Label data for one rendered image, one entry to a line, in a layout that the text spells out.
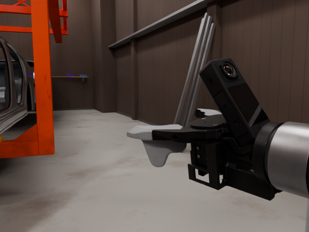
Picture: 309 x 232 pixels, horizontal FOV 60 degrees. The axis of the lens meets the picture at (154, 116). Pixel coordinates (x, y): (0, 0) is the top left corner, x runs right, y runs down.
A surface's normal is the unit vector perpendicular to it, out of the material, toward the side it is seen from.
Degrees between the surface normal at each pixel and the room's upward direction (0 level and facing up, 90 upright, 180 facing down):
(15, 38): 90
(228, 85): 58
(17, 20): 90
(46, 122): 90
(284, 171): 101
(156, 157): 96
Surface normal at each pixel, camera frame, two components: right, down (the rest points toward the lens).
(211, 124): -0.11, -0.97
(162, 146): -0.32, 0.22
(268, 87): -0.91, 0.05
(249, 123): 0.45, -0.44
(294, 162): -0.78, -0.05
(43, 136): 0.31, 0.11
